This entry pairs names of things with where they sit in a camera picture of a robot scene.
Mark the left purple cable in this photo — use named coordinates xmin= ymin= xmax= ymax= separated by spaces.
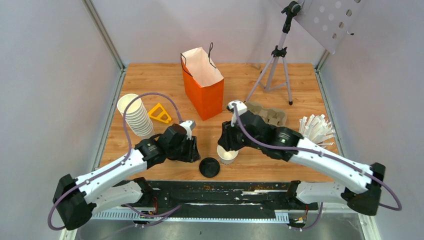
xmin=47 ymin=92 xmax=185 ymax=232

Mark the perforated grey metal panel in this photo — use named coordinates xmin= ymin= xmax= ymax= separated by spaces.
xmin=277 ymin=0 xmax=368 ymax=54

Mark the orange paper bag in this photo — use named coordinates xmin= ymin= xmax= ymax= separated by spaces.
xmin=180 ymin=43 xmax=224 ymax=121

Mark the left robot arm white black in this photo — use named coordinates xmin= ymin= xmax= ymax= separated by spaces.
xmin=47 ymin=120 xmax=200 ymax=230

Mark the silver camera tripod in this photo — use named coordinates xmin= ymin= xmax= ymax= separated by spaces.
xmin=244 ymin=0 xmax=305 ymax=106

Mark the yellow triangular plastic piece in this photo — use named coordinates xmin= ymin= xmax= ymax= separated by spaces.
xmin=147 ymin=103 xmax=172 ymax=124

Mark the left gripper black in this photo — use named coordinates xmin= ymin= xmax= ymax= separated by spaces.
xmin=167 ymin=135 xmax=202 ymax=163

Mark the pink holder with white straws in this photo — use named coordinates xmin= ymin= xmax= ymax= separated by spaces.
xmin=298 ymin=114 xmax=336 ymax=148

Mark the black coffee cup lid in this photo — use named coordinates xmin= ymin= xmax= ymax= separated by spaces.
xmin=199 ymin=157 xmax=221 ymax=178

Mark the white paper coffee cup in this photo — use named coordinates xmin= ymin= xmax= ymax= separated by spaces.
xmin=216 ymin=145 xmax=239 ymax=165

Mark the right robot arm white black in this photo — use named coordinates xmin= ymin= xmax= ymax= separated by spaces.
xmin=217 ymin=111 xmax=386 ymax=216

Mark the stack of white paper cups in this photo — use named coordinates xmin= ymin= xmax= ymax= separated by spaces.
xmin=117 ymin=93 xmax=154 ymax=138

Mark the brown cardboard cup carrier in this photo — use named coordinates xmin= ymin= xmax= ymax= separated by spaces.
xmin=244 ymin=101 xmax=288 ymax=127

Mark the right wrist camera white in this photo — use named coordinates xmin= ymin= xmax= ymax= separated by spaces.
xmin=226 ymin=100 xmax=248 ymax=127

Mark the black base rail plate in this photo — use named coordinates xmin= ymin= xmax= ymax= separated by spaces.
xmin=96 ymin=179 xmax=354 ymax=221

